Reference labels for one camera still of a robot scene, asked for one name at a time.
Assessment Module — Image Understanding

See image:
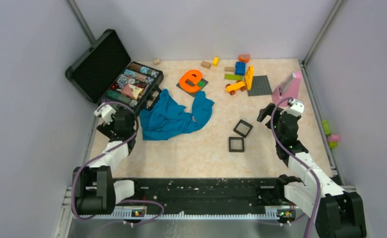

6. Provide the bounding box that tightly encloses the black poker chip case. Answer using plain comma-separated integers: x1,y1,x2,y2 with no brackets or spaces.
65,29,164,114

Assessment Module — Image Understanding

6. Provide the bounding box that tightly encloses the black square frame upper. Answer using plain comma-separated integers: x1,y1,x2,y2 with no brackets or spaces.
233,119,253,138

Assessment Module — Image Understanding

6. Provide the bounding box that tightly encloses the pink stand with tablet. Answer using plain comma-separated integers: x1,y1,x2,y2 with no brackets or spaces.
272,71,302,105

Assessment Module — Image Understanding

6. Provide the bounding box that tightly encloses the wooden block left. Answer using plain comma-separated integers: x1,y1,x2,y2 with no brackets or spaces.
153,58,161,65

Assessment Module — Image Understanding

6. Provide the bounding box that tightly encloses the blue brick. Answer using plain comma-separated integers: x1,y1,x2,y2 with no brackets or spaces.
234,61,246,76

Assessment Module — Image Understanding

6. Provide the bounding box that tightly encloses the wooden block by blue brick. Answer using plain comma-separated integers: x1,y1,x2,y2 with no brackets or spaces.
224,67,235,72

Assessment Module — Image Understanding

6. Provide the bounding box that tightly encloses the yellow toy car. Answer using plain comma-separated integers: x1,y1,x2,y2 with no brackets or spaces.
225,80,247,95

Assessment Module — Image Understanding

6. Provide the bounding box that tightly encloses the green flat brick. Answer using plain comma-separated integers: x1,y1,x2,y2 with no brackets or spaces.
224,74,243,81

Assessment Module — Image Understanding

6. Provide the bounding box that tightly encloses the green pink toy outside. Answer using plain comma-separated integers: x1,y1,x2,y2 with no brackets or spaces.
321,120,340,149

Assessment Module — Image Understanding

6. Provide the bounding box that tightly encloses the small yellow brick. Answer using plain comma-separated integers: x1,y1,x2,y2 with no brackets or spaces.
212,57,219,67

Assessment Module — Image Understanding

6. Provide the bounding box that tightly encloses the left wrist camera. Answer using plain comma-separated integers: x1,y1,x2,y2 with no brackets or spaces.
94,103,116,124

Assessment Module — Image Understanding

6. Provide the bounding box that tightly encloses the black square frame lower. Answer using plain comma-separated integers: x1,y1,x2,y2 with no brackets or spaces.
228,137,245,153

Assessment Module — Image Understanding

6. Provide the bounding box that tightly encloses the orange curved brick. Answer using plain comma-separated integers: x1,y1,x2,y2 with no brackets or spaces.
238,54,251,63

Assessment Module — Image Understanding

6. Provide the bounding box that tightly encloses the small green brick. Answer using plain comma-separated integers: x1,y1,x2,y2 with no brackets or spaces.
197,80,206,88

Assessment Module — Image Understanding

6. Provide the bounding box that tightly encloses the yellow tall brick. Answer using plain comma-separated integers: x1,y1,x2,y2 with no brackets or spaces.
244,65,254,91

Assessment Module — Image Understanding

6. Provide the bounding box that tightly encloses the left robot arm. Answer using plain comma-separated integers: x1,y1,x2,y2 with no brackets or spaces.
71,105,142,219

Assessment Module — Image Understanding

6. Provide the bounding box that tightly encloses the orange letter e toy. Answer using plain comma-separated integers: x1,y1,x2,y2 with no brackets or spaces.
179,69,202,92

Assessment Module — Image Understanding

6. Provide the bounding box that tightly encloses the black square frame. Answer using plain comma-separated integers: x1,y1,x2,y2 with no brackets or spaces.
228,137,245,153
233,119,253,138

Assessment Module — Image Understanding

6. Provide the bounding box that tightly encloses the small grey base plate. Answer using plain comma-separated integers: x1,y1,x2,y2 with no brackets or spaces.
176,78,209,97

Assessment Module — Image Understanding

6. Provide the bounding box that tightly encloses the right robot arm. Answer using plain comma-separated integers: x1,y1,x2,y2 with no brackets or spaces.
257,99,367,238

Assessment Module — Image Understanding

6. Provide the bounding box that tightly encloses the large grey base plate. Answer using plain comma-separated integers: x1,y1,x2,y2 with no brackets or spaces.
247,75,273,97

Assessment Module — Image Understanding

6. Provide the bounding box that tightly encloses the wooden block centre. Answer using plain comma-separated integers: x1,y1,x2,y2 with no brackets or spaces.
200,60,212,69

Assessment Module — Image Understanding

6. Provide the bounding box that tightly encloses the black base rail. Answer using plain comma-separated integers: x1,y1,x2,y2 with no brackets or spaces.
111,177,309,218

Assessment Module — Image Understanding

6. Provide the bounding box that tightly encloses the blue garment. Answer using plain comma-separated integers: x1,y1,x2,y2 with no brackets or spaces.
139,89,214,141

